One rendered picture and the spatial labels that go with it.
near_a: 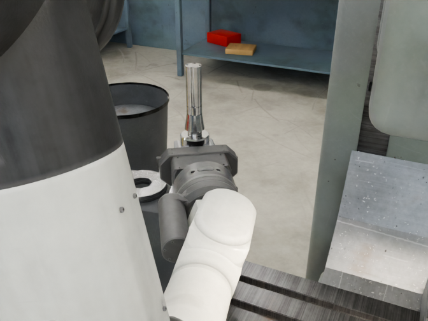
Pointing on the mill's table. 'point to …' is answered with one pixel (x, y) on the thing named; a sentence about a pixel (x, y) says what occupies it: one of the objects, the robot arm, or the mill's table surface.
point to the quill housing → (402, 71)
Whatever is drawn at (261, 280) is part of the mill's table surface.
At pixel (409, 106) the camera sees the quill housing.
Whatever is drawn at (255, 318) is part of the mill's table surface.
